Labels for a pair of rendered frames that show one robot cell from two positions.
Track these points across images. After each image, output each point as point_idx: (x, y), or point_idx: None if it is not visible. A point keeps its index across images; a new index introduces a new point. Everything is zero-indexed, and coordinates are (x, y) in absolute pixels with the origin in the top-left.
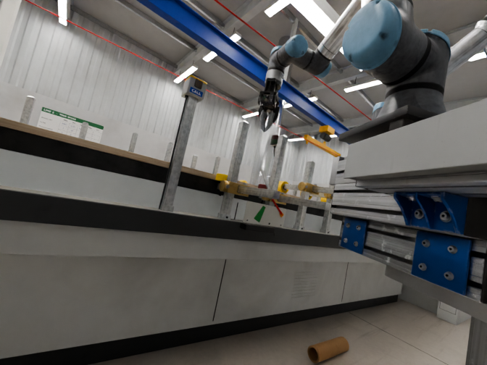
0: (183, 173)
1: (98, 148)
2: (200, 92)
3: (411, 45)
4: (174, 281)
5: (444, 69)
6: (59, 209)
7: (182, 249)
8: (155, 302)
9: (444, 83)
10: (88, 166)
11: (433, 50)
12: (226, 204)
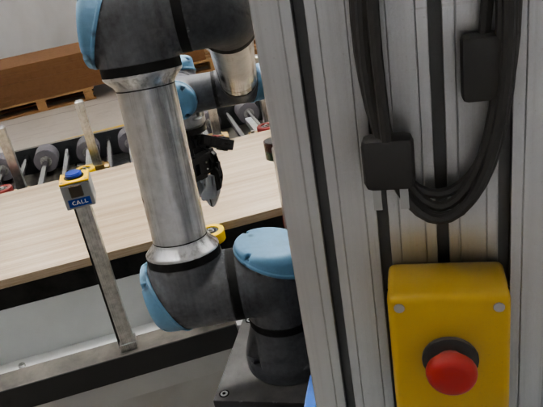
0: (146, 251)
1: (22, 281)
2: (86, 198)
3: (205, 320)
4: (207, 377)
5: (284, 307)
6: (18, 397)
7: (176, 374)
8: (193, 404)
9: (293, 320)
10: (25, 304)
11: (248, 302)
12: None
